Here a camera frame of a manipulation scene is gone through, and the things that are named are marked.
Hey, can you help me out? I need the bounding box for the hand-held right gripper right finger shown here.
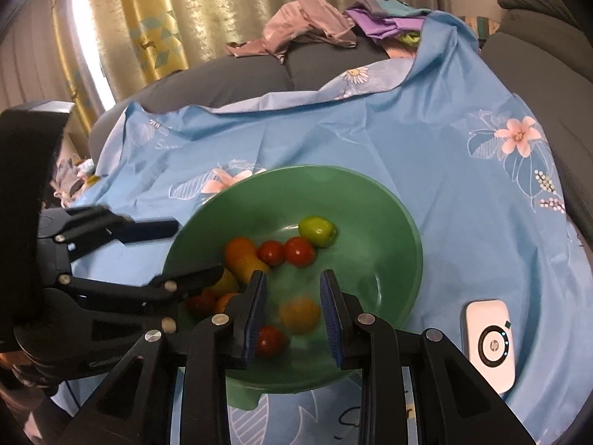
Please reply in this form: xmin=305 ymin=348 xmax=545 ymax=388
xmin=319 ymin=269 xmax=538 ymax=445

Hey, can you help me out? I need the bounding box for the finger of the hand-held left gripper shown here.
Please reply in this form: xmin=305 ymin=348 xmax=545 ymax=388
xmin=39 ymin=206 xmax=179 ymax=260
xmin=51 ymin=264 xmax=225 ymax=315

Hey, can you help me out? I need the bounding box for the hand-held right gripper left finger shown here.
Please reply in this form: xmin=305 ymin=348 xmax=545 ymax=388
xmin=69 ymin=270 xmax=268 ymax=445

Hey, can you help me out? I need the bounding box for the orange round fruit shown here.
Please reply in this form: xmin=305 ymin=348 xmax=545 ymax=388
xmin=279 ymin=297 xmax=322 ymax=336
xmin=224 ymin=236 xmax=257 ymax=270

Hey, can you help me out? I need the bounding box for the small orange fruit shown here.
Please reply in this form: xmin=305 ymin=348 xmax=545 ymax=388
xmin=214 ymin=292 xmax=241 ymax=315

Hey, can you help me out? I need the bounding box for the yellow-green fruit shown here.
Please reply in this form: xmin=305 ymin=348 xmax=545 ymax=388
xmin=206 ymin=260 xmax=273 ymax=297

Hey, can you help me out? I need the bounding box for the small red tomato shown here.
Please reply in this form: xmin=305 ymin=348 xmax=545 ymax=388
xmin=258 ymin=240 xmax=286 ymax=267

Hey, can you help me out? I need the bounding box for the large red tomato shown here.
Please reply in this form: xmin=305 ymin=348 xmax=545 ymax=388
xmin=284 ymin=236 xmax=317 ymax=268

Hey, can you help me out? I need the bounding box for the green fruit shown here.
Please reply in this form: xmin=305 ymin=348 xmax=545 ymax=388
xmin=298 ymin=215 xmax=337 ymax=248

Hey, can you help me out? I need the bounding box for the green bowl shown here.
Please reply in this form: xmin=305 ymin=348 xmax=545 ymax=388
xmin=162 ymin=164 xmax=424 ymax=411

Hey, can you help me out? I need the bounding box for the crumpled pale cloth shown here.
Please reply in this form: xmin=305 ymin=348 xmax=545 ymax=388
xmin=53 ymin=155 xmax=105 ymax=207

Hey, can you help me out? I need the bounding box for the white portable device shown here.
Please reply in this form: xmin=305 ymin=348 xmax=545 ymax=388
xmin=460 ymin=299 xmax=517 ymax=395

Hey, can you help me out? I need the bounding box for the blue floral cloth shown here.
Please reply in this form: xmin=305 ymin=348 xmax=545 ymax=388
xmin=49 ymin=7 xmax=593 ymax=445

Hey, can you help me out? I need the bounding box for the grey sofa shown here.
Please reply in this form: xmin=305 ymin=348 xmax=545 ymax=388
xmin=88 ymin=0 xmax=593 ymax=260

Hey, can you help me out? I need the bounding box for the yellow curtain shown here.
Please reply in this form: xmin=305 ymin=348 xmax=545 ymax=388
xmin=0 ymin=0 xmax=450 ymax=121

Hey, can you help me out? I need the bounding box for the pink-brown garment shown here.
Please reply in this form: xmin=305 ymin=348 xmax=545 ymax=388
xmin=225 ymin=0 xmax=358 ymax=63

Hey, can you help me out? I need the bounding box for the purple garment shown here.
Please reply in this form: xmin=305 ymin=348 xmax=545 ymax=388
xmin=345 ymin=0 xmax=434 ymax=59

